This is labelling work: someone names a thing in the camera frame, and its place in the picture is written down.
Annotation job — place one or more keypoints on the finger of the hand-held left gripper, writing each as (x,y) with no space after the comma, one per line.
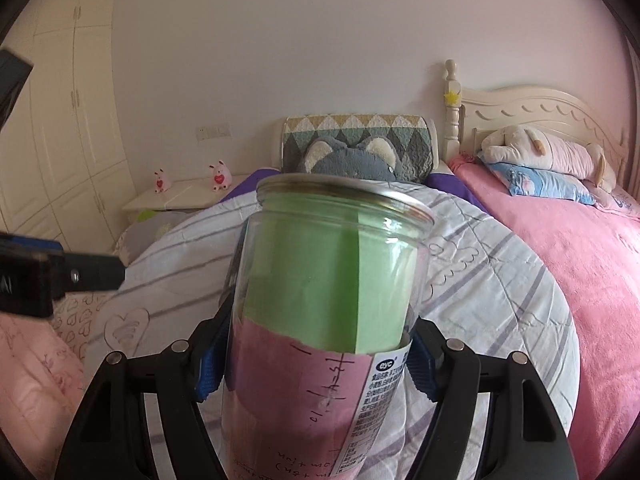
(11,82)
(30,280)

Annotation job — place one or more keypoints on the pink floral quilt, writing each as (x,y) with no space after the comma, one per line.
(30,365)

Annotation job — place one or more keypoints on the white and pink plush dog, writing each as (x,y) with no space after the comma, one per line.
(515,145)

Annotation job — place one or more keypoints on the pink printed pillow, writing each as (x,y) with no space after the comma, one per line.
(617,200)

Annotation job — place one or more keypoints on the cream carved bed headboard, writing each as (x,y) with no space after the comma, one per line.
(525,105)

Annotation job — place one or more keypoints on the grey plush toy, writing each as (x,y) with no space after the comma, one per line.
(350,160)

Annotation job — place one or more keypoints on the pink fleece blanket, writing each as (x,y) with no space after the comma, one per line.
(575,260)

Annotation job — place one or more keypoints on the white wall socket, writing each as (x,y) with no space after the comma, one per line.
(221,130)
(203,132)

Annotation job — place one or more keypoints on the blue printed pillow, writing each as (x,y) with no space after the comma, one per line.
(540,182)

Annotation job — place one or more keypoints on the yellow star sticker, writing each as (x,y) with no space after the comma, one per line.
(451,98)

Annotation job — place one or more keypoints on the grey cushion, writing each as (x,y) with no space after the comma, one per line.
(145,235)

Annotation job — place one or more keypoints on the heart print sheet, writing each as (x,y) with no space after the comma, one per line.
(75,320)

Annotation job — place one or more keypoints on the green object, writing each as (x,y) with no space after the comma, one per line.
(146,214)

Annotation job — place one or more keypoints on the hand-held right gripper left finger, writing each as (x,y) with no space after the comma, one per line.
(209,377)

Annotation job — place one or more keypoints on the diamond pattern quilted cover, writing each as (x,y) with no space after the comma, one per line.
(410,145)

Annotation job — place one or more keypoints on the small pink plush toy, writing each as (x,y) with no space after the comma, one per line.
(161,181)
(220,176)

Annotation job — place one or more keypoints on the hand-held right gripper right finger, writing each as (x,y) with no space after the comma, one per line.
(422,372)

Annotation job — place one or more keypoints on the clear plastic cup paper lined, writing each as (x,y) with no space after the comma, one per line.
(320,270)

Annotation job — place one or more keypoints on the cream wardrobe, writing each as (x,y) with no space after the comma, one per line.
(60,135)

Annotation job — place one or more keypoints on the cream nightstand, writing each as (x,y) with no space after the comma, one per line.
(185,195)

